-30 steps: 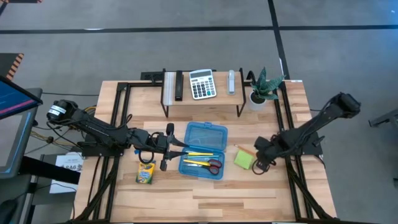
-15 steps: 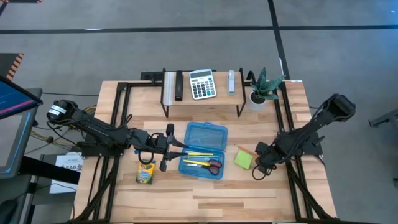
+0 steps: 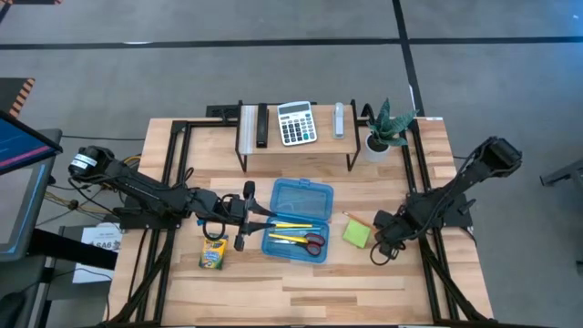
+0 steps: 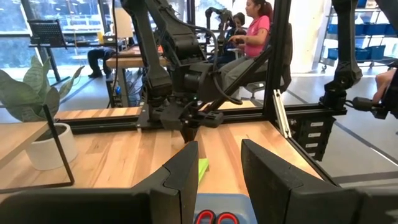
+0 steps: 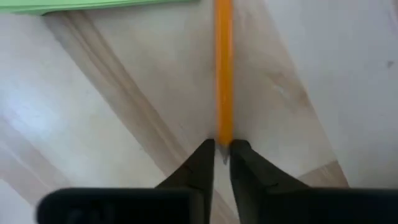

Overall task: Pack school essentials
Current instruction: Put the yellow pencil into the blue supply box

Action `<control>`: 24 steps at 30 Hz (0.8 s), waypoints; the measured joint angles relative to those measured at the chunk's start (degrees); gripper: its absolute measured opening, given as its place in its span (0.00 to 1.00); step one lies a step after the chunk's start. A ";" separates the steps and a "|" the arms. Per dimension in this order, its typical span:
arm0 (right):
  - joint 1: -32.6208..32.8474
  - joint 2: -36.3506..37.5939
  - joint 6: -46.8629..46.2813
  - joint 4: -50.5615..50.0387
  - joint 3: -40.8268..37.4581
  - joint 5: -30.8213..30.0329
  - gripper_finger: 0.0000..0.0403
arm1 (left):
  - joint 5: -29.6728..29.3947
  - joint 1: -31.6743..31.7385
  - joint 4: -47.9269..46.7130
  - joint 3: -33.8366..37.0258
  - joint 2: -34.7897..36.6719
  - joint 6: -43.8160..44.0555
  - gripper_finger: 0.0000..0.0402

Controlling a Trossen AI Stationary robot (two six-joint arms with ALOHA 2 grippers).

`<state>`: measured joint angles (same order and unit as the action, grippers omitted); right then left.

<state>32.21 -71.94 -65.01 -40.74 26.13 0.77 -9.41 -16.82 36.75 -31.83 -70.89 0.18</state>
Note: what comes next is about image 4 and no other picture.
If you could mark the black distant robot arm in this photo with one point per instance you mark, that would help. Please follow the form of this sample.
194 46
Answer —
219 15

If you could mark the black perforated music stand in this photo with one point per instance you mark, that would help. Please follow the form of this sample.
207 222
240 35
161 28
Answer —
46 32

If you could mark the green sticky note pad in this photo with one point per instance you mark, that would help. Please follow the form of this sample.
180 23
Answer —
202 168

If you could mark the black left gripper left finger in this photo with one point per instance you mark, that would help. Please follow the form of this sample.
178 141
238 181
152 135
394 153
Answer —
140 205

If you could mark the silver aluminium bracket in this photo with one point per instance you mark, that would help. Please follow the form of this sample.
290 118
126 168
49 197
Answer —
281 115

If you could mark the potted plant in white pot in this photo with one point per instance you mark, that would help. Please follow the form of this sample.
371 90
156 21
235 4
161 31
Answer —
53 146

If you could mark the black aluminium table frame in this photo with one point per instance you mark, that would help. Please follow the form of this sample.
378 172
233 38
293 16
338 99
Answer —
276 62

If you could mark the person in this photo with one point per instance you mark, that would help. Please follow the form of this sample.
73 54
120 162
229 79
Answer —
99 56
258 31
237 21

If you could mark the person's forearm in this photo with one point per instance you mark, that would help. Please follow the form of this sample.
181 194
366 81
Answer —
382 84

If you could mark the wooden background table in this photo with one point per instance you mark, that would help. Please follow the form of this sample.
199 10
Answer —
130 61

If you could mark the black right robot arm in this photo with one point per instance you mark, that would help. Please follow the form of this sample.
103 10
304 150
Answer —
158 46

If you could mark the shelf with blue bins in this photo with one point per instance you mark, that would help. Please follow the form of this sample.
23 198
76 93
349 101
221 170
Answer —
373 37

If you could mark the blue plastic pencil case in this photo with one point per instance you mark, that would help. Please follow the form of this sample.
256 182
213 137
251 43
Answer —
224 202

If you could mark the wooden shelf riser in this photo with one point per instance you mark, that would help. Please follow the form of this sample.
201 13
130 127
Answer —
18 137

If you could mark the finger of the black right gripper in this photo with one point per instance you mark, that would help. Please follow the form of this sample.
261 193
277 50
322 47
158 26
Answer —
193 130
185 131

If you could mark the black neighbouring robot arm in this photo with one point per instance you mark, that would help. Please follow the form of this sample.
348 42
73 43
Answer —
346 62

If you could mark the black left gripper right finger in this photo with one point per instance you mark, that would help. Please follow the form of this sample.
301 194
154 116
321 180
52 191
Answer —
295 199

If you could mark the white board panel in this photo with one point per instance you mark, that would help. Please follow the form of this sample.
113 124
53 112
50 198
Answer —
122 23

